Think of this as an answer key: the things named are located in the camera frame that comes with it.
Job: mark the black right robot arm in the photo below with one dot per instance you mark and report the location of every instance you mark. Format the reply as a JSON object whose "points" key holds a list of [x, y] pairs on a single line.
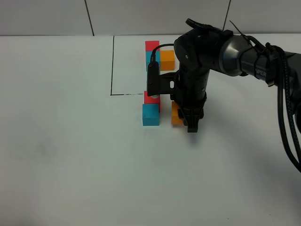
{"points": [[206, 48]]}

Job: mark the red template block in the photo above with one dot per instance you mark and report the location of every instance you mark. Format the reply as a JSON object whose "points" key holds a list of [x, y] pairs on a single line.
{"points": [[150, 45]]}

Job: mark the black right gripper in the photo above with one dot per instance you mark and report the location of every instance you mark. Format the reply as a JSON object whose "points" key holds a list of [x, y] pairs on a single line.
{"points": [[190, 91]]}

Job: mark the blue template block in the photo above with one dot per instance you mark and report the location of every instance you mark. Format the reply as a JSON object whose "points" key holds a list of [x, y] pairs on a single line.
{"points": [[148, 58]]}

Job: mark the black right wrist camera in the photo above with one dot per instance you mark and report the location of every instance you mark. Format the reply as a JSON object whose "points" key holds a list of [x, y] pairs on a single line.
{"points": [[157, 83]]}

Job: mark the orange template block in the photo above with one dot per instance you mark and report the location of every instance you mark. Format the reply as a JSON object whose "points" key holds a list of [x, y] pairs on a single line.
{"points": [[167, 60]]}

